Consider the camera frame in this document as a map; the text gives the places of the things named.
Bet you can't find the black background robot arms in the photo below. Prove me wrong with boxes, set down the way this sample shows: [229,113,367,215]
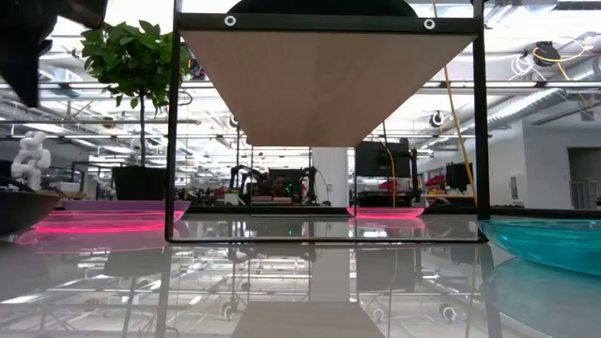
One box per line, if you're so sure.
[228,163,321,206]

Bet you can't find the grey door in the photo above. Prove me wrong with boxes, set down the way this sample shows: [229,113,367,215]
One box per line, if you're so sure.
[566,146,601,210]

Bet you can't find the black plant pot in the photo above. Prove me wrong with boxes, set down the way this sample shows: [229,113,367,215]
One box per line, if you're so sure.
[111,165,169,202]

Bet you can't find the dark desk monitor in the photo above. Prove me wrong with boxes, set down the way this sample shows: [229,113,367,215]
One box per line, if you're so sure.
[445,161,475,192]

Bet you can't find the white robot figure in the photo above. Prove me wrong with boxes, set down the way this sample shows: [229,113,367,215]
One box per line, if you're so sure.
[9,131,52,192]

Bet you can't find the black ceiling cable reel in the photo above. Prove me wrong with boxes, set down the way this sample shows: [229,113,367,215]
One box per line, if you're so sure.
[532,40,562,68]

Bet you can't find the purple plate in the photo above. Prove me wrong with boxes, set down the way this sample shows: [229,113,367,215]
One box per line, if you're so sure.
[60,200,192,213]

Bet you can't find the long yellow hanging cable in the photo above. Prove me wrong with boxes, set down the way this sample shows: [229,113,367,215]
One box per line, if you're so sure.
[431,0,478,207]

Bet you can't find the black frame wooden shelf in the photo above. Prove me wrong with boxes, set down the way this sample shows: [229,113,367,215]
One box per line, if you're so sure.
[163,0,492,244]

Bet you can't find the translucent pink plate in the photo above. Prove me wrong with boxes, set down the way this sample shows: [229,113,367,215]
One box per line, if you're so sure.
[346,206,426,220]
[33,209,185,235]

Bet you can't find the green leafy indoor tree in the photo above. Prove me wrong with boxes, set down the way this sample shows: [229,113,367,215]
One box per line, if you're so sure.
[80,19,193,168]

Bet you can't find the dark bowl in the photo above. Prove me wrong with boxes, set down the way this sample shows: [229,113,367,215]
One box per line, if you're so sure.
[0,189,61,236]

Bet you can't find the thin yellow hanging cable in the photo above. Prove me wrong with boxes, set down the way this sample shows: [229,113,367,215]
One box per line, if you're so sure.
[381,120,398,208]

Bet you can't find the large black monitor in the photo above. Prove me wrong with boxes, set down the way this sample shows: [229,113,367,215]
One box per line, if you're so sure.
[354,140,417,178]

